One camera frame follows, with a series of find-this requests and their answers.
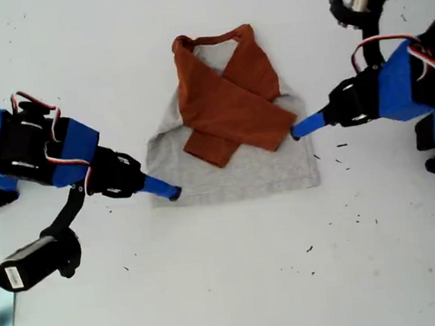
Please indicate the grey t shirt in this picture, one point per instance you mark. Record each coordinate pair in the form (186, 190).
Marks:
(241, 168)

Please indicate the black camera stalk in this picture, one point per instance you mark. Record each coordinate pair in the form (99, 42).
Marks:
(372, 42)
(67, 210)

